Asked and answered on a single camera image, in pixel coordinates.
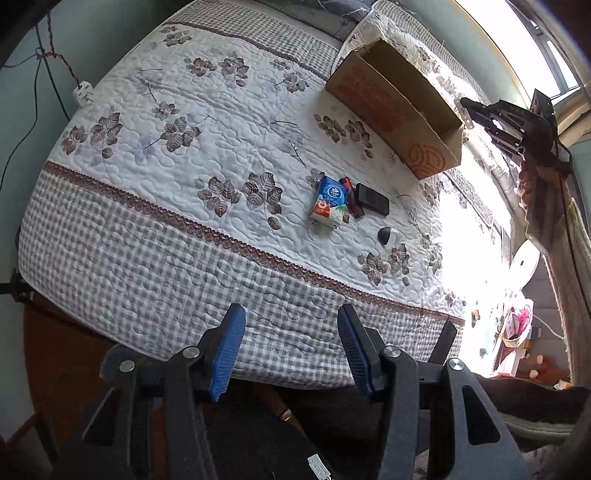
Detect white round object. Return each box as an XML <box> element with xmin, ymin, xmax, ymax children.
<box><xmin>510</xmin><ymin>240</ymin><xmax>542</xmax><ymax>296</ymax></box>

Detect red lighter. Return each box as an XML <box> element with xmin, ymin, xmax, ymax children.
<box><xmin>339</xmin><ymin>178</ymin><xmax>365</xmax><ymax>219</ymax></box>

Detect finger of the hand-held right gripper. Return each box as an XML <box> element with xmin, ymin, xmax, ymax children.
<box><xmin>459</xmin><ymin>97</ymin><xmax>532</xmax><ymax>128</ymax></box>
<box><xmin>485</xmin><ymin>124</ymin><xmax>528</xmax><ymax>156</ymax></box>

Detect floral quilted bed cover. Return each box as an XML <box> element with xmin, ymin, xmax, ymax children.
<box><xmin>16</xmin><ymin>0</ymin><xmax>518</xmax><ymax>388</ymax></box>

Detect pink white bag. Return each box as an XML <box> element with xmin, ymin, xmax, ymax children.
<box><xmin>496</xmin><ymin>300</ymin><xmax>534</xmax><ymax>352</ymax></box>

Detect window frame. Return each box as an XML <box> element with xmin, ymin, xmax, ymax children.
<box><xmin>508</xmin><ymin>0</ymin><xmax>591</xmax><ymax>97</ymax></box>

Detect beige fuzzy cloth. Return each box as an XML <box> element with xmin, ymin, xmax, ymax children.
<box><xmin>545</xmin><ymin>198</ymin><xmax>591</xmax><ymax>384</ymax></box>

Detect blue tissue pack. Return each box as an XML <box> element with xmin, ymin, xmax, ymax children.
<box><xmin>308</xmin><ymin>175</ymin><xmax>354</xmax><ymax>228</ymax></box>

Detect red patterned cloth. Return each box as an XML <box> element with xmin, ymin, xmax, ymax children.
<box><xmin>517</xmin><ymin>157</ymin><xmax>559</xmax><ymax>241</ymax></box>

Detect red black twisted cable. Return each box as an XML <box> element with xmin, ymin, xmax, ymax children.
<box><xmin>37</xmin><ymin>11</ymin><xmax>81</xmax><ymax>88</ymax></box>

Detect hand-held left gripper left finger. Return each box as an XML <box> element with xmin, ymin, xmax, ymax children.
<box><xmin>55</xmin><ymin>303</ymin><xmax>247</xmax><ymax>480</ymax></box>

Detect black power bank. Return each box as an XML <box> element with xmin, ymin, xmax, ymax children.
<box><xmin>355</xmin><ymin>183</ymin><xmax>391</xmax><ymax>216</ymax></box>

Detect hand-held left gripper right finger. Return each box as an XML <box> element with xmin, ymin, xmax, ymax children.
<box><xmin>337</xmin><ymin>303</ymin><xmax>532</xmax><ymax>480</ymax></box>

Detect brown cardboard box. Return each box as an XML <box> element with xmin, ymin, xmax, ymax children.
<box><xmin>325</xmin><ymin>38</ymin><xmax>464</xmax><ymax>181</ymax></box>

